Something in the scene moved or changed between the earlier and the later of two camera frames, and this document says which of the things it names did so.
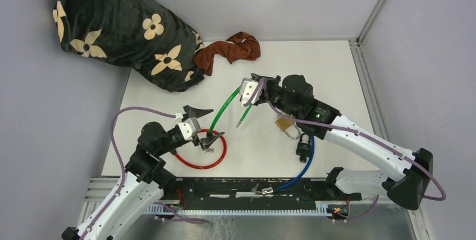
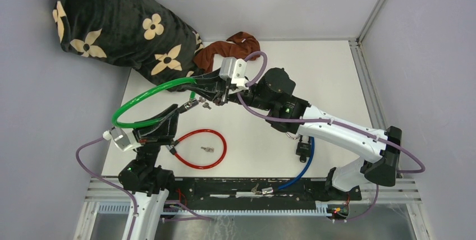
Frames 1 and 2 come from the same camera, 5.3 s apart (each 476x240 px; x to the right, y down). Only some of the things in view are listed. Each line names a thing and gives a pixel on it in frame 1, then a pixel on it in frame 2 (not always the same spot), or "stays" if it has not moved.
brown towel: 240,46 stays
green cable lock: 209,132 -> 119,124
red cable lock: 210,165 stays
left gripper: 205,142 -> 163,133
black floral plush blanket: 106,15 stays
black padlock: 303,149 stays
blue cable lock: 271,190 stays
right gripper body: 273,92 -> 233,97
